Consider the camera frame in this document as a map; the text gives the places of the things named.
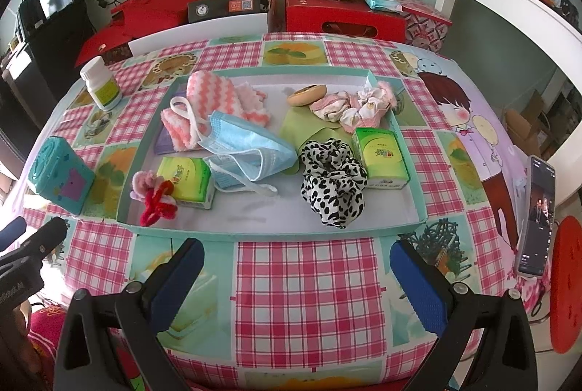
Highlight pink fluffy cloth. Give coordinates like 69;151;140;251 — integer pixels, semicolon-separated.
339;80;398;135

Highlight white pill bottle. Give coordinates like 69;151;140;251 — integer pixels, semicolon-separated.
79;55;123;112

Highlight green tissue pack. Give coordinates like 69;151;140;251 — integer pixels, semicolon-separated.
156;157;216;210
352;127;411;190

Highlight green cloth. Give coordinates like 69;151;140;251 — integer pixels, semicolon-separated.
278;109;360;175

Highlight printed checkered tablecloth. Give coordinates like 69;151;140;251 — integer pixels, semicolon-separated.
20;31;558;391

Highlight dark red paper bag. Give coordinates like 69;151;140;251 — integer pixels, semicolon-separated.
267;0;287;33

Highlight purple cloth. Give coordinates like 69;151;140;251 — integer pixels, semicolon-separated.
154;129;183;155

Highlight red gift box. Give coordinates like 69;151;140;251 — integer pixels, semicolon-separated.
284;0;407;41

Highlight white board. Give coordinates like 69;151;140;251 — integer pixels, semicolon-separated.
128;12;269;56

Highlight red patterned storage box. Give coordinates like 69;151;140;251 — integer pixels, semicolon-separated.
386;0;454;54

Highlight pink zigzag cloth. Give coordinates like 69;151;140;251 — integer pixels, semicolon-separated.
161;71;272;151

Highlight teal tin box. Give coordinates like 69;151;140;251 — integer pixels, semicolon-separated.
27;136;96;203

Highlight smartphone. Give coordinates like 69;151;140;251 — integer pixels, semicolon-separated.
515;154;557;279

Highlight dark box with orange label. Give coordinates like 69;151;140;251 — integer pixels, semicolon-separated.
187;0;269;24

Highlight white floral scrunchie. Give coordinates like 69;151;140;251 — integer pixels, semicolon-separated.
339;85;392;129

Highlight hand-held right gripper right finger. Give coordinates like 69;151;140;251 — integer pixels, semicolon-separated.
389;239;539;391

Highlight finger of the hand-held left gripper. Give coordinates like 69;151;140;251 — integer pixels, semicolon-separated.
0;216;29;250
0;217;69;272

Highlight leopard print scrunchie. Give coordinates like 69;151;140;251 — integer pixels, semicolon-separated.
298;137;369;230

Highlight person's red clothing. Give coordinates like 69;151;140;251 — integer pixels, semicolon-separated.
25;302;141;391

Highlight pink and red pipe-cleaner flower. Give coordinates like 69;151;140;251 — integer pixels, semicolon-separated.
130;169;179;228

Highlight red gift bag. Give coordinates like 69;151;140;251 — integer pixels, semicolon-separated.
75;0;216;68

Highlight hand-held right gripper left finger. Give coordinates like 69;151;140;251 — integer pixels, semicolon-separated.
53;237;206;391

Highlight blue wet wipes pack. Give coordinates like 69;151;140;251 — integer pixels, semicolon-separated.
362;0;404;13

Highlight blue face mask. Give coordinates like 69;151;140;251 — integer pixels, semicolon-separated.
170;96;298;196

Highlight red stool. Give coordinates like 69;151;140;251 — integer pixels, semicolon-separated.
548;216;582;355

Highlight pink floral scrunchie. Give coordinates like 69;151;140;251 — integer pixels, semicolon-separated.
309;93;353;122

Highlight black cabinet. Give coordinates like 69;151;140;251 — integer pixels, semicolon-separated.
0;0;98;155

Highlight person's left forearm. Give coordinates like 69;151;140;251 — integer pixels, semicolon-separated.
0;304;35;391

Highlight round yellow tin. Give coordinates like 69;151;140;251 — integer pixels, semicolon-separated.
286;84;327;106

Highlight cardboard boxes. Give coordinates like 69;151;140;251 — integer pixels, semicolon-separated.
502;91;582;159

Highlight white tray with teal rim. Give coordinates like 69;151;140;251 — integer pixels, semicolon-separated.
116;69;428;239

